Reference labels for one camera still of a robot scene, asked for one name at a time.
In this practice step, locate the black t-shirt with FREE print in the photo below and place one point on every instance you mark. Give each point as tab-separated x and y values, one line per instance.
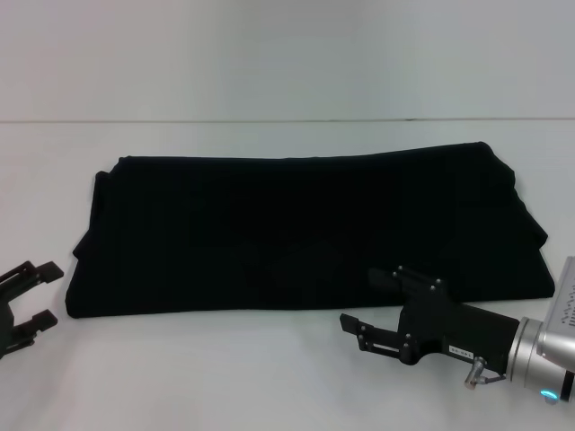
292	233

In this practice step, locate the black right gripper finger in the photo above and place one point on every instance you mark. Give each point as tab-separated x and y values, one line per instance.
395	280
373	339

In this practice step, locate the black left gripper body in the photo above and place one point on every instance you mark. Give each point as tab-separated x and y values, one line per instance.
6	314

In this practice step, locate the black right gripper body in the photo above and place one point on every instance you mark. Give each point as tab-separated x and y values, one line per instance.
449	332

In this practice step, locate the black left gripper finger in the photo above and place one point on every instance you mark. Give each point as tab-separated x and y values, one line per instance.
40	321
45	271

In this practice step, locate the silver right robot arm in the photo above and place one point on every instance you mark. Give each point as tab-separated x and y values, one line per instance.
539	359

